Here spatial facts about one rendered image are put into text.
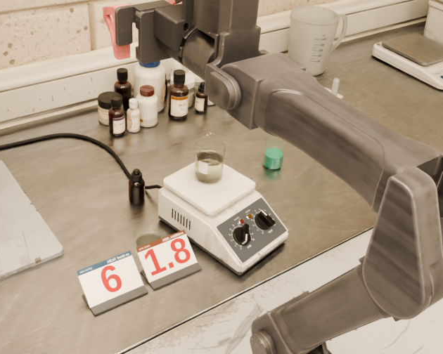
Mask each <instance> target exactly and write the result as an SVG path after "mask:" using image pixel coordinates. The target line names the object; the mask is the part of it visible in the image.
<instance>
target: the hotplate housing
mask: <svg viewBox="0 0 443 354"><path fill-rule="evenodd" d="M261 197H262V199H263V200H264V201H265V202H266V203H267V201H266V200H265V199H264V198H263V196H262V195H261V194H260V193H258V191H256V190H253V191H252V192H250V193H248V194H247V195H245V196H244V197H242V198H240V199H239V200H237V201H236V202H234V203H233V204H231V205H229V206H228V207H226V208H225V209H223V210H221V211H220V212H218V213H217V214H215V215H212V216H210V215H207V214H205V213H203V212H202V211H201V210H199V209H197V208H196V207H194V206H193V205H192V204H190V203H189V202H187V201H186V200H184V199H183V198H181V197H180V196H178V195H177V194H175V193H174V192H172V191H171V190H169V189H168V188H166V187H165V186H164V187H162V188H160V189H159V190H158V216H159V219H161V220H162V221H164V222H165V223H166V224H167V225H169V226H171V227H172V228H174V229H175V230H176V231H177V232H179V231H182V230H185V233H186V236H187V238H188V239H189V240H190V241H192V242H193V243H194V244H196V245H197V246H199V247H200V248H201V249H203V250H204V251H206V252H207V253H208V254H209V255H211V256H212V257H214V258H215V259H217V260H218V261H219V262H221V263H222V264H224V265H225V266H226V267H227V268H229V269H231V270H232V271H233V272H235V273H236V274H237V275H239V276H240V275H242V274H243V273H244V272H245V271H246V270H248V269H249V268H251V267H252V266H253V265H254V264H256V263H257V262H259V261H260V260H262V259H263V258H264V257H265V256H267V255H268V254H270V253H271V252H272V251H273V250H274V249H276V248H277V247H279V246H280V245H281V244H282V243H284V242H285V241H286V239H287V238H288V229H287V228H286V227H285V226H284V224H283V223H282V221H281V220H280V218H279V217H278V216H277V215H276V214H275V212H274V211H273V209H272V208H271V207H270V206H269V204H268V203H267V205H268V206H269V208H270V209H271V210H272V211H273V213H274V214H275V215H276V217H277V218H278V219H279V221H280V222H281V223H282V224H283V226H284V227H285V229H286V231H285V232H284V233H283V234H282V235H281V236H279V237H277V238H276V239H275V240H274V241H273V242H271V243H270V244H268V245H267V246H265V248H263V249H262V250H260V251H258V252H257V253H256V254H255V255H254V256H252V257H251V258H249V259H248V260H247V261H246V262H244V263H242V262H241V261H240V259H239V258H238V257H237V255H236V254H235V252H234V251H233V249H232V248H231V247H230V246H229V244H228V243H227V241H226V240H225V239H224V238H223V236H222V235H221V233H220V232H219V231H218V229H217V226H218V225H219V224H221V223H223V222H224V221H226V220H227V219H229V218H230V217H232V216H233V215H235V214H237V213H238V212H239V211H241V210H243V209H244V208H245V207H247V206H249V205H250V204H252V203H253V202H255V201H256V200H258V199H259V198H261Z"/></svg>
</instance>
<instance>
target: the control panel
mask: <svg viewBox="0 0 443 354"><path fill-rule="evenodd" d="M261 210H264V211H265V212H266V213H267V214H268V215H269V216H270V217H271V218H273V219H274V220H275V224H274V225H273V226H272V227H270V228H269V229H268V230H263V229H261V228H259V227H258V226H257V224H256V223H255V216H256V215H257V214H258V213H259V212H260V211H261ZM248 214H251V215H252V218H248ZM240 219H243V220H244V223H240ZM246 223H247V224H248V225H249V233H250V236H251V240H250V242H249V243H248V244H247V245H240V244H238V243H237V242H236V241H235V239H234V238H233V231H234V230H235V229H236V228H237V227H242V226H243V225H245V224H246ZM217 229H218V231H219V232H220V233H221V235H222V236H223V238H224V239H225V240H226V241H227V243H228V244H229V246H230V247H231V248H232V249H233V251H234V252H235V254H236V255H237V257H238V258H239V259H240V261H241V262H242V263H244V262H246V261H247V260H248V259H249V258H251V257H252V256H254V255H255V254H256V253H257V252H258V251H260V250H262V249H263V248H265V246H267V245H268V244H270V243H271V242H273V241H274V240H275V239H276V238H277V237H279V236H281V235H282V234H283V233H284V232H285V231H286V229H285V227H284V226H283V224H282V223H281V222H280V221H279V219H278V218H277V217H276V215H275V214H274V213H273V211H272V210H271V209H270V208H269V206H268V205H267V203H266V202H265V201H264V200H263V199H262V197H261V198H259V199H258V200H256V201H255V202H253V203H252V204H250V205H249V206H247V207H245V208H244V209H243V210H241V211H239V212H238V213H237V214H235V215H233V216H232V217H230V218H229V219H227V220H226V221H224V222H223V223H221V224H219V225H218V226H217Z"/></svg>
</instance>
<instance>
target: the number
mask: <svg viewBox="0 0 443 354"><path fill-rule="evenodd" d="M80 277H81V279H82V282H83V285H84V288H85V290H86V293H87V296H88V297H89V301H90V303H93V302H94V301H97V300H100V299H102V298H105V297H107V296H109V295H111V294H114V293H116V292H119V291H121V290H123V289H126V288H128V287H131V286H133V285H135V284H138V283H140V282H141V281H140V279H139V276H138V273H137V271H136V269H135V266H134V263H133V261H132V259H131V256H128V257H126V258H123V259H121V260H118V261H116V262H113V263H110V264H108V265H105V266H103V267H101V268H98V269H95V270H92V271H90V272H88V273H85V274H83V275H80Z"/></svg>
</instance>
